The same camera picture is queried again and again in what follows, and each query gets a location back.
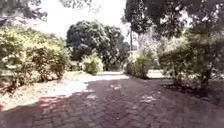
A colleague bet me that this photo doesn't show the large green bush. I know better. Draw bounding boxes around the large green bush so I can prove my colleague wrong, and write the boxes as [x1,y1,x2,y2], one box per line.
[0,26,70,89]

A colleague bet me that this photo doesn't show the round dark green tree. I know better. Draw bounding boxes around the round dark green tree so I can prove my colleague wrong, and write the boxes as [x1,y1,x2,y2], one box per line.
[65,20,131,71]

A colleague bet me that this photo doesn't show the red brick path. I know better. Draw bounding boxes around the red brick path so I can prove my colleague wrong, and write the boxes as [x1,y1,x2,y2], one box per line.
[0,70,224,128]

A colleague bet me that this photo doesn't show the dark tree with bush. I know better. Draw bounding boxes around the dark tree with bush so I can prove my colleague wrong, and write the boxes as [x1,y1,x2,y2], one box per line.
[156,0,224,89]

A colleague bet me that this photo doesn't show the small pale green bush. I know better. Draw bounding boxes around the small pale green bush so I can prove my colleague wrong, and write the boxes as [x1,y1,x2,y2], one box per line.
[80,53,105,76]

